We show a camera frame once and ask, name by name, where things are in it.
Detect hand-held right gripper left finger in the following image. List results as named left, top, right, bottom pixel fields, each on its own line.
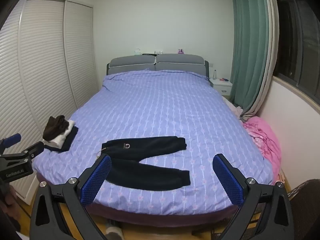
left=29, top=154, right=112, bottom=240

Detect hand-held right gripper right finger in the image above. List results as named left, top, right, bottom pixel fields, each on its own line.
left=212, top=154, right=294, bottom=240

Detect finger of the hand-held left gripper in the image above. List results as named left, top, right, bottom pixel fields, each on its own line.
left=15, top=141, right=45, bottom=167
left=0, top=134, right=22, bottom=153

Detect black pants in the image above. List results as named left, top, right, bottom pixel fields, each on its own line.
left=95, top=136, right=191, bottom=191

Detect brown folded garment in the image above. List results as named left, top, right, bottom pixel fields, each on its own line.
left=42, top=115, right=70, bottom=141

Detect white folded garment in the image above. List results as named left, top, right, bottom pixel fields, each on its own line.
left=44, top=120, right=76, bottom=148

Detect navy folded garment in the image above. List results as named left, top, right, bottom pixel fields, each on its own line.
left=44, top=126, right=79, bottom=152

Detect pink blanket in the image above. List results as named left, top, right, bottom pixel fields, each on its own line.
left=244, top=116, right=282, bottom=175

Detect grey fuzzy slipper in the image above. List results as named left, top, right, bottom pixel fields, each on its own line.
left=105, top=226, right=124, bottom=240

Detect pale pink cloth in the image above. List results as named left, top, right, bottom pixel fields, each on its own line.
left=225, top=100, right=244, bottom=117

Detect dark brown woven object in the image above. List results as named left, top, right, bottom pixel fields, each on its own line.
left=286, top=179, right=320, bottom=240

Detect white louvered wardrobe doors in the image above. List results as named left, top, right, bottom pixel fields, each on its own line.
left=0, top=0, right=104, bottom=205

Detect white nightstand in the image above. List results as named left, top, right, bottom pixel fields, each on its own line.
left=209, top=77, right=233, bottom=96

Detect bed with lilac sheet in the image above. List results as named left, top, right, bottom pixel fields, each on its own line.
left=32, top=70, right=273, bottom=209

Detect green curtain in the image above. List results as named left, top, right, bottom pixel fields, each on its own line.
left=239, top=0, right=279, bottom=123
left=229, top=0, right=272, bottom=109

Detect grey upholstered bed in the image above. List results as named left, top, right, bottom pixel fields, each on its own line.
left=32, top=54, right=275, bottom=228

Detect dark window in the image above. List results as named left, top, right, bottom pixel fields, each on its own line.
left=274, top=0, right=320, bottom=98

